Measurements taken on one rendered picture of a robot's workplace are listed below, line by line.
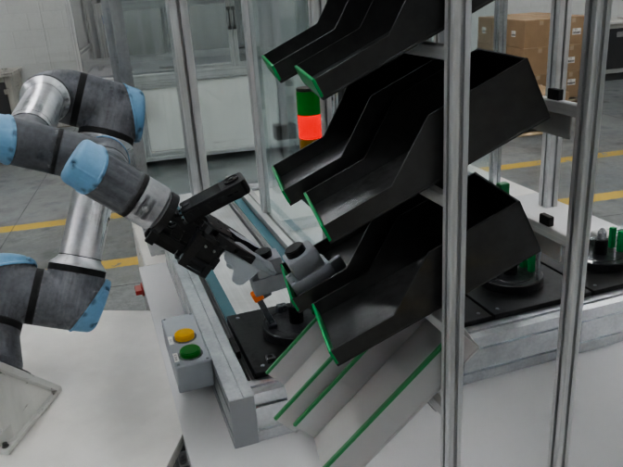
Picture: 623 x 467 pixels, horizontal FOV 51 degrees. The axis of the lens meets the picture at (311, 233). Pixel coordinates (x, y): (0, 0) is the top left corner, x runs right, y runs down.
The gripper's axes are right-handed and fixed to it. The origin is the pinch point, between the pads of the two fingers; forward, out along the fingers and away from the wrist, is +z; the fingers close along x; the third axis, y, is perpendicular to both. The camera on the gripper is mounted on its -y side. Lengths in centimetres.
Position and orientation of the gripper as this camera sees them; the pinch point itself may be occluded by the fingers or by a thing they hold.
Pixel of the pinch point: (268, 260)
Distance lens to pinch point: 111.7
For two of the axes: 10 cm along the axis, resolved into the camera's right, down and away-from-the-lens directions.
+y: -5.9, 8.0, 1.3
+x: 2.7, 3.4, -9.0
